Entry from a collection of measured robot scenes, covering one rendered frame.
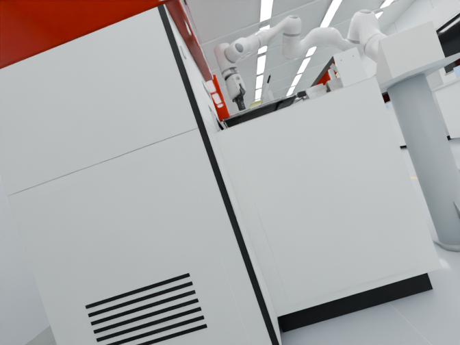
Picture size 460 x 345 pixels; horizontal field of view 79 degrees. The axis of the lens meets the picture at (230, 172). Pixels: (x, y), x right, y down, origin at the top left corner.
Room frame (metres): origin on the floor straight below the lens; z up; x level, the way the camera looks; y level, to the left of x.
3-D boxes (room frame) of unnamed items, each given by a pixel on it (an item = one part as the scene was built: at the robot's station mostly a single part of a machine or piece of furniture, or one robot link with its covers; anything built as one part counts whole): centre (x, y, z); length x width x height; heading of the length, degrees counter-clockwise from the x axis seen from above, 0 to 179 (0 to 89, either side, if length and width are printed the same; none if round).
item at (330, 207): (1.52, -0.35, 0.41); 0.96 x 0.64 x 0.82; 176
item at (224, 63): (1.40, -0.16, 1.21); 0.09 x 0.08 x 0.13; 38
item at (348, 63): (1.36, -0.59, 0.89); 0.55 x 0.09 x 0.14; 176
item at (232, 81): (1.40, -0.16, 1.06); 0.10 x 0.07 x 0.11; 29
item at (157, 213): (1.30, 0.34, 0.41); 0.82 x 0.70 x 0.82; 176
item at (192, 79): (1.28, 0.00, 1.02); 0.81 x 0.03 x 0.40; 176
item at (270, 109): (1.45, -0.24, 0.90); 0.34 x 0.34 x 0.01; 86
